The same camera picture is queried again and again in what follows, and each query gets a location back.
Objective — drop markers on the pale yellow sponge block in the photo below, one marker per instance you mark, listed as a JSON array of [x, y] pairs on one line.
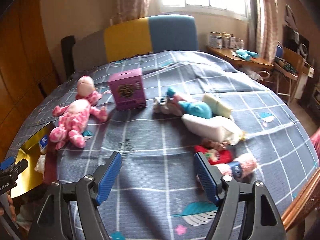
[[217, 105]]

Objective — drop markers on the teal sock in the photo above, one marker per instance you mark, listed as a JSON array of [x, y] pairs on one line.
[[198, 110]]

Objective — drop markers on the blue white small packet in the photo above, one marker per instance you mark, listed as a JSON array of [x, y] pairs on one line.
[[44, 143]]

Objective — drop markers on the metal tin can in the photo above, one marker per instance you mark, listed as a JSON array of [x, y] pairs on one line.
[[216, 40], [227, 40], [238, 43]]

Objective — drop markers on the pink spotted plush toy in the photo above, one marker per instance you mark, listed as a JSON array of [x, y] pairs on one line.
[[75, 120]]

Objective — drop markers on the pink blue sock bundle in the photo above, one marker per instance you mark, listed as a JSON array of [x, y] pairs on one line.
[[178, 102]]

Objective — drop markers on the wooden desk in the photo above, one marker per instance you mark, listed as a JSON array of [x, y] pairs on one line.
[[250, 61]]

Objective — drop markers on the wooden bed footboard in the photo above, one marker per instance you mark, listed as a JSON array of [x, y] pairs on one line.
[[305, 200]]

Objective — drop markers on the grey checked bedspread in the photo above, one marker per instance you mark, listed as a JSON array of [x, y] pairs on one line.
[[150, 135]]

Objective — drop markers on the teal cloth on desk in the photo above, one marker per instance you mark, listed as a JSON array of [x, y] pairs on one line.
[[246, 54]]

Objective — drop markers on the pink red blanket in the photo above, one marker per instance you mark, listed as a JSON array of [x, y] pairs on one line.
[[316, 142]]

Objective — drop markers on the brown hair scrunchie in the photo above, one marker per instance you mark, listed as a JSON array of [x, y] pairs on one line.
[[212, 143]]

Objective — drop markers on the white tissue packet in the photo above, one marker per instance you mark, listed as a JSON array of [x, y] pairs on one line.
[[210, 127]]

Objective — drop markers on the clear plastic bag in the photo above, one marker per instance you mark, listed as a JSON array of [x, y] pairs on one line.
[[40, 163]]

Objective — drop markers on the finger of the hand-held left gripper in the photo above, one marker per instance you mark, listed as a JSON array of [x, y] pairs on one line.
[[7, 163], [20, 167]]

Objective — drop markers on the gold cardboard box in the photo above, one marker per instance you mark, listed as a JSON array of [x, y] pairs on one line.
[[28, 155]]

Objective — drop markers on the pink sock roll blue label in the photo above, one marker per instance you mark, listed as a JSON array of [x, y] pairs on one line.
[[247, 163]]

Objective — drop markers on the grey sock pair striped cuff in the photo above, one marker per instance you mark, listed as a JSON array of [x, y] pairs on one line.
[[161, 106]]

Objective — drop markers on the brown wooden wardrobe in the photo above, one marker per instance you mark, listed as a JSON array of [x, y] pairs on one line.
[[22, 55]]

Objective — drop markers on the person's left hand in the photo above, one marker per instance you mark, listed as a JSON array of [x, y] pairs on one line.
[[11, 206]]

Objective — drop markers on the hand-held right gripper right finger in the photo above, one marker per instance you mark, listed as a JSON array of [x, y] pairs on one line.
[[205, 180]]

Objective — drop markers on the wooden chair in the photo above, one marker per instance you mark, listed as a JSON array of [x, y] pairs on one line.
[[291, 60]]

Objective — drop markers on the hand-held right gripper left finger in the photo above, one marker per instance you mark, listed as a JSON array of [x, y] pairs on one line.
[[110, 177]]

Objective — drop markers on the red round plush item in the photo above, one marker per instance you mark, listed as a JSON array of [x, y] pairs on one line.
[[221, 156]]

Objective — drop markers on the purple cardboard box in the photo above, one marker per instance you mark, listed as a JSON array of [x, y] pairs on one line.
[[127, 90]]

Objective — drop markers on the grey yellow blue headboard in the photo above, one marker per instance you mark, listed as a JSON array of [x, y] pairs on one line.
[[130, 37]]

